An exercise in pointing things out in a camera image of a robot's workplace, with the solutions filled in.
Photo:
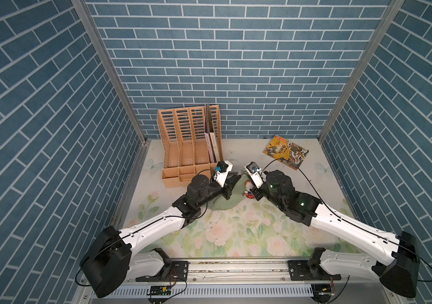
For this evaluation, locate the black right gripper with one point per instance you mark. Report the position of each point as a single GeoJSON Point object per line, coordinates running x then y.
{"type": "Point", "coordinates": [254, 190]}

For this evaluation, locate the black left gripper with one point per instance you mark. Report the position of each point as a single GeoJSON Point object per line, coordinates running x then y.
{"type": "Point", "coordinates": [228, 187]}

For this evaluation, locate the white red toy decoration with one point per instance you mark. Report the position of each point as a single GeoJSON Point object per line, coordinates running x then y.
{"type": "Point", "coordinates": [248, 190]}

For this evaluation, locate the green fabric bag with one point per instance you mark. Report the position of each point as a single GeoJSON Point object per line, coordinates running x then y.
{"type": "Point", "coordinates": [221, 204]}

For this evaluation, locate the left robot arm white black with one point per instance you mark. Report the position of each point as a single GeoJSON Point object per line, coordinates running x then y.
{"type": "Point", "coordinates": [116, 253]}

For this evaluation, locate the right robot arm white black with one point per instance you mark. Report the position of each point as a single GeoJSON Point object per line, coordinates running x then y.
{"type": "Point", "coordinates": [391, 259]}

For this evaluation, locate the floral table mat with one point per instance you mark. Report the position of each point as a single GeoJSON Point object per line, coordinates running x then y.
{"type": "Point", "coordinates": [252, 228]}

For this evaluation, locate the orange illustrated comic book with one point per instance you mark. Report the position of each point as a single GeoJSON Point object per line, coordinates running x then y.
{"type": "Point", "coordinates": [285, 151]}

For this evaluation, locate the small connector module right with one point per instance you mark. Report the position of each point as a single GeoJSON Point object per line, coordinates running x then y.
{"type": "Point", "coordinates": [322, 293]}

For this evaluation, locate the green circuit board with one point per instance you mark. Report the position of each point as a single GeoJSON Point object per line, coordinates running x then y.
{"type": "Point", "coordinates": [159, 291]}

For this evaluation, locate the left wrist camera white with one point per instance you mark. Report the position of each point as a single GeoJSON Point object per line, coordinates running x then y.
{"type": "Point", "coordinates": [221, 172]}

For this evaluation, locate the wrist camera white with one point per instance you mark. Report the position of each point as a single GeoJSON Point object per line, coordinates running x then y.
{"type": "Point", "coordinates": [254, 173]}
{"type": "Point", "coordinates": [221, 172]}

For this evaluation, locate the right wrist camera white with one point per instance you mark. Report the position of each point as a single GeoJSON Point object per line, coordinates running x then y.
{"type": "Point", "coordinates": [254, 173]}

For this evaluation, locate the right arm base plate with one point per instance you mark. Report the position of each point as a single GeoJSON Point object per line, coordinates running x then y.
{"type": "Point", "coordinates": [310, 270]}

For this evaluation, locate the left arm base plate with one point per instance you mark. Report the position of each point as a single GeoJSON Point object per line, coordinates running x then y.
{"type": "Point", "coordinates": [157, 266]}

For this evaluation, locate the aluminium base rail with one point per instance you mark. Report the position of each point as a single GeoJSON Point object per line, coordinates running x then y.
{"type": "Point", "coordinates": [239, 271]}

